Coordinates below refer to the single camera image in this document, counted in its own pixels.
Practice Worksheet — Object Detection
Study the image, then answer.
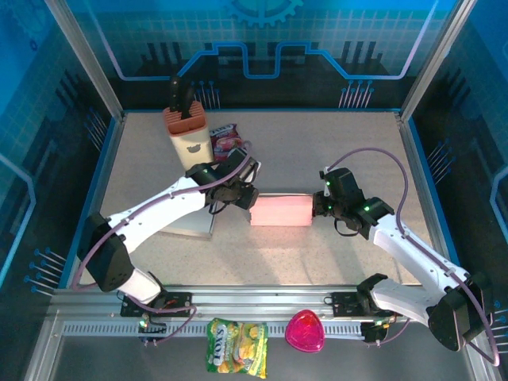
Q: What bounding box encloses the pink paper box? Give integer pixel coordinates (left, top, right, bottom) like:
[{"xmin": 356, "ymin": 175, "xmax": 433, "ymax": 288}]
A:
[{"xmin": 249, "ymin": 193, "xmax": 315, "ymax": 228}]

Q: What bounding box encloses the white paper box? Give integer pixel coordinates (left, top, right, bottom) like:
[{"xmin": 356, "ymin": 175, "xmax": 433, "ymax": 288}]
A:
[{"xmin": 158, "ymin": 212, "xmax": 217, "ymax": 241}]

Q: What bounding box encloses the red candy bag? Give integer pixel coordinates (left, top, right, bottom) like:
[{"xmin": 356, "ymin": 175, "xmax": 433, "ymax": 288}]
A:
[{"xmin": 209, "ymin": 123, "xmax": 244, "ymax": 163}]

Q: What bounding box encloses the beige knife block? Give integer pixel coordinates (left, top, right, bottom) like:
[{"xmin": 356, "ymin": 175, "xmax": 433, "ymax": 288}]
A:
[{"xmin": 162, "ymin": 100, "xmax": 214, "ymax": 171}]

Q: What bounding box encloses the pink triangular plastic container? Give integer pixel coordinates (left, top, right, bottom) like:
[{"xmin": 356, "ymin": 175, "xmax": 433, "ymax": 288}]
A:
[{"xmin": 285, "ymin": 309, "xmax": 326, "ymax": 354}]

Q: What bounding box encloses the black controller board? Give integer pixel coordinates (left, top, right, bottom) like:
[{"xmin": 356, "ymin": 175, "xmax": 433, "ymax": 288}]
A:
[
  {"xmin": 360, "ymin": 319, "xmax": 388, "ymax": 344},
  {"xmin": 137, "ymin": 317, "xmax": 168, "ymax": 344}
]

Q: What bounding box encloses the yellow green candy bag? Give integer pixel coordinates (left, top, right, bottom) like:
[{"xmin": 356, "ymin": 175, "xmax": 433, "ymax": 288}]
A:
[{"xmin": 205, "ymin": 317, "xmax": 269, "ymax": 379}]

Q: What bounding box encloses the short black knife handle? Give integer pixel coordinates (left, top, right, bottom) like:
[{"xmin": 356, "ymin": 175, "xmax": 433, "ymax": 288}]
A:
[{"xmin": 180, "ymin": 83, "xmax": 197, "ymax": 120}]

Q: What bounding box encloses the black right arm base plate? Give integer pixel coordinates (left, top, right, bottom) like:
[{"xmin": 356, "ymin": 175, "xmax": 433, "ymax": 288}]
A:
[{"xmin": 330, "ymin": 291, "xmax": 404, "ymax": 318}]

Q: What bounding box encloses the aluminium front rail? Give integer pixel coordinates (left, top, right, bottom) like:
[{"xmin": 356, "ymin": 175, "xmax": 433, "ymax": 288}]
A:
[{"xmin": 49, "ymin": 283, "xmax": 477, "ymax": 315}]

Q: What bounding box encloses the tall black knife handle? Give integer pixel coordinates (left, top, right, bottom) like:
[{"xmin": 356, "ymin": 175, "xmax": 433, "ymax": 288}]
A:
[{"xmin": 168, "ymin": 75, "xmax": 183, "ymax": 113}]

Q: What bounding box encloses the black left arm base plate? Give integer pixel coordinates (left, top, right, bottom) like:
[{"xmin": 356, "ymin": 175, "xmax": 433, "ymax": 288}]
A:
[{"xmin": 120, "ymin": 291, "xmax": 194, "ymax": 318}]

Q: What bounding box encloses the aluminium frame post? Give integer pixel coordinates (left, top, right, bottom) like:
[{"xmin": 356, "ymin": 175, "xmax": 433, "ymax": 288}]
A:
[
  {"xmin": 399, "ymin": 0, "xmax": 477, "ymax": 122},
  {"xmin": 43, "ymin": 0, "xmax": 127, "ymax": 122}
]

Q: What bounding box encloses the slotted aluminium cable duct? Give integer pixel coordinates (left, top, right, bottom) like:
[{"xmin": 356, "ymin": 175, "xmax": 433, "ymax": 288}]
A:
[{"xmin": 61, "ymin": 321, "xmax": 368, "ymax": 340}]

